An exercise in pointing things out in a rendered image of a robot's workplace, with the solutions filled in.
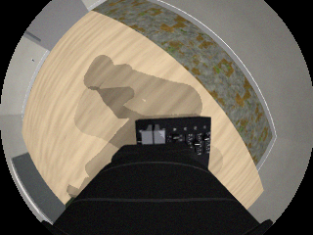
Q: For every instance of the black lighting desk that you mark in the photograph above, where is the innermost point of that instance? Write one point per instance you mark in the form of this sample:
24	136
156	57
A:
192	130

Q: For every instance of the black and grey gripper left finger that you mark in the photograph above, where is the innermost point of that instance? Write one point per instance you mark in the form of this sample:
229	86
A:
148	135

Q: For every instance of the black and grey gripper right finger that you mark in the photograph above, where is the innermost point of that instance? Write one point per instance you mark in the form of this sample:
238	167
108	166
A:
159	135

